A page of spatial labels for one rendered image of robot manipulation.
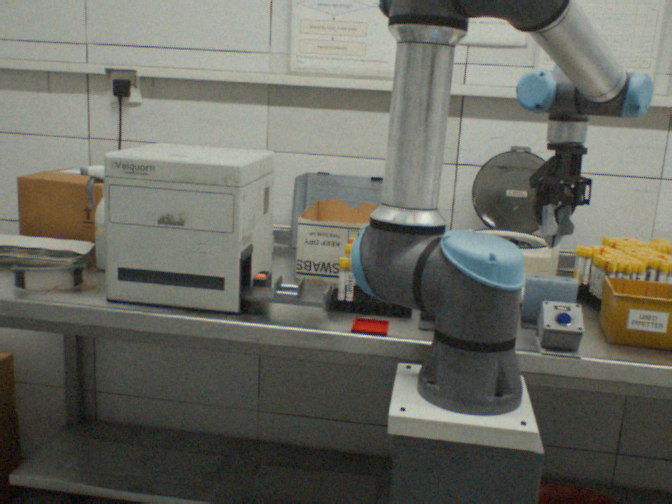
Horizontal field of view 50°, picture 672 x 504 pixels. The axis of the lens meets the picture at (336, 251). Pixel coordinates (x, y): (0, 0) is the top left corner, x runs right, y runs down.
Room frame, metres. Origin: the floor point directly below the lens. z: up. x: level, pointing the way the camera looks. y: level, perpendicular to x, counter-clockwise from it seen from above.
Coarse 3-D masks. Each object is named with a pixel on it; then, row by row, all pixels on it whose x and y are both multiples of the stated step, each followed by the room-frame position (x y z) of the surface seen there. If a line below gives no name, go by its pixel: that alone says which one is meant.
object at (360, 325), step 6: (360, 318) 1.35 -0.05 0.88; (366, 318) 1.35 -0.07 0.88; (354, 324) 1.31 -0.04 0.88; (360, 324) 1.33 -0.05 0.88; (366, 324) 1.33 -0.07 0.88; (372, 324) 1.33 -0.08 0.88; (378, 324) 1.33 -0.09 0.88; (384, 324) 1.34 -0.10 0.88; (354, 330) 1.28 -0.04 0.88; (360, 330) 1.28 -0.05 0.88; (366, 330) 1.28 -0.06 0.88; (372, 330) 1.28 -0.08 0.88; (378, 330) 1.30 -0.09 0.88; (384, 330) 1.30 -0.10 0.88
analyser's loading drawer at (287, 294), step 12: (252, 288) 1.40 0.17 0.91; (264, 288) 1.41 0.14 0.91; (276, 288) 1.36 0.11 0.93; (288, 288) 1.40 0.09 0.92; (300, 288) 1.36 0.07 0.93; (252, 300) 1.36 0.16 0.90; (264, 300) 1.35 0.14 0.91; (276, 300) 1.35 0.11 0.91; (288, 300) 1.34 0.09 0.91; (300, 300) 1.34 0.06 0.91; (312, 300) 1.34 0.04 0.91; (324, 300) 1.33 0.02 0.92; (324, 312) 1.33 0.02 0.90
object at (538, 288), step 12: (528, 276) 1.39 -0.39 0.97; (540, 276) 1.40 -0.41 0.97; (528, 288) 1.38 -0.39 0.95; (540, 288) 1.38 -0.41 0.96; (552, 288) 1.37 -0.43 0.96; (564, 288) 1.37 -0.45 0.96; (576, 288) 1.36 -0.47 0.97; (528, 300) 1.38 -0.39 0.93; (540, 300) 1.38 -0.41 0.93; (552, 300) 1.37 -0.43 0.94; (564, 300) 1.36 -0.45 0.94; (576, 300) 1.36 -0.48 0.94; (528, 312) 1.38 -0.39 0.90; (528, 324) 1.37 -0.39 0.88
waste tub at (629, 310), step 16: (608, 288) 1.37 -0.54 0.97; (624, 288) 1.42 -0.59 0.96; (640, 288) 1.41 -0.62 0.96; (656, 288) 1.41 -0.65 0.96; (608, 304) 1.35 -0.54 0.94; (624, 304) 1.30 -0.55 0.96; (640, 304) 1.29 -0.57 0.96; (656, 304) 1.29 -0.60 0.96; (608, 320) 1.32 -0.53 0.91; (624, 320) 1.30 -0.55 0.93; (640, 320) 1.29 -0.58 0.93; (656, 320) 1.29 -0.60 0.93; (608, 336) 1.30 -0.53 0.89; (624, 336) 1.30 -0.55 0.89; (640, 336) 1.29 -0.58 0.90; (656, 336) 1.28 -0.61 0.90
